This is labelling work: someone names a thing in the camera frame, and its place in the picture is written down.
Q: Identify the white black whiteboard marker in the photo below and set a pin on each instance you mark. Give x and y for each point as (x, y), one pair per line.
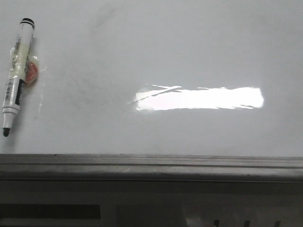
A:
(23, 70)

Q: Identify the white whiteboard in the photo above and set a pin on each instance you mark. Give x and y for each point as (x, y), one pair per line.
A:
(159, 77)

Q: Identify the grey aluminium whiteboard frame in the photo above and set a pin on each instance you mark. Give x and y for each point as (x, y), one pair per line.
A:
(150, 168)

